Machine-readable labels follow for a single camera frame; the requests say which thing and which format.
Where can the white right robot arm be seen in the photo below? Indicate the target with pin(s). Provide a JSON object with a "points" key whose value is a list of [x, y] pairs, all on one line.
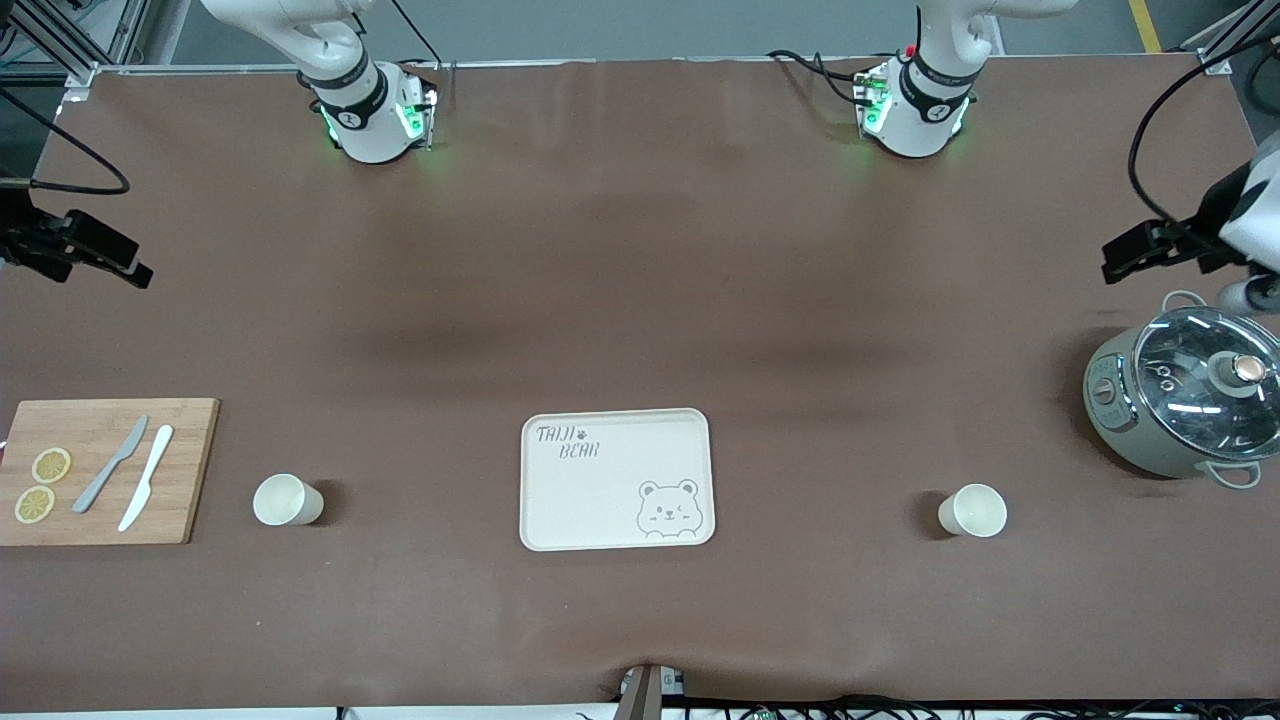
{"points": [[370, 130]]}

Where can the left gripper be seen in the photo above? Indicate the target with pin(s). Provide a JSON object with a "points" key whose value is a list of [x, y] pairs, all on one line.
{"points": [[1213, 222]]}

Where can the white IKEA cup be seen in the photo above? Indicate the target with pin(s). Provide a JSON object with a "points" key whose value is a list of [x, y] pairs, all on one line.
{"points": [[978, 510], [280, 500]]}

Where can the aluminium frame profile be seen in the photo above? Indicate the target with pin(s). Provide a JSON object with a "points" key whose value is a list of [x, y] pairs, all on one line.
{"points": [[78, 82], [1215, 60]]}

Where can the wooden cutting board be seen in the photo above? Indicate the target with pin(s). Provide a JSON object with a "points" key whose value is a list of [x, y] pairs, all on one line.
{"points": [[195, 500]]}

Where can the white plastic knife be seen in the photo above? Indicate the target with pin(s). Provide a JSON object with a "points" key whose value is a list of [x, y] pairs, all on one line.
{"points": [[147, 478]]}

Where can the brown table cover mat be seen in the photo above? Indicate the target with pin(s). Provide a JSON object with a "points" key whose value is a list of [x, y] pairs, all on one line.
{"points": [[640, 250]]}

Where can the grey-green electric cooking pot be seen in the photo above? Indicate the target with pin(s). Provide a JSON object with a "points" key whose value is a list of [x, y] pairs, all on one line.
{"points": [[1120, 430]]}

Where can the lemon slice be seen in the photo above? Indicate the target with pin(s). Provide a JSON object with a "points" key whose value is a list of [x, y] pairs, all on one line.
{"points": [[51, 465], [35, 505]]}

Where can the beige bear print tray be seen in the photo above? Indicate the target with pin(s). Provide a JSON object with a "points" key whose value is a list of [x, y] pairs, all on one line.
{"points": [[600, 500]]}

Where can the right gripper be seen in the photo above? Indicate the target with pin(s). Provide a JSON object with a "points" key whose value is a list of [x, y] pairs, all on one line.
{"points": [[22, 243]]}

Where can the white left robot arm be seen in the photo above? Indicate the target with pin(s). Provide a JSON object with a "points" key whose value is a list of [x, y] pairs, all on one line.
{"points": [[915, 120]]}

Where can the grey plastic knife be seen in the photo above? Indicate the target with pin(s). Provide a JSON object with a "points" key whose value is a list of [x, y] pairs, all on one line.
{"points": [[112, 465]]}

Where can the grey metal clamp mount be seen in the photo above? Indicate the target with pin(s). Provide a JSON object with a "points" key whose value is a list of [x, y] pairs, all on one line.
{"points": [[645, 695]]}

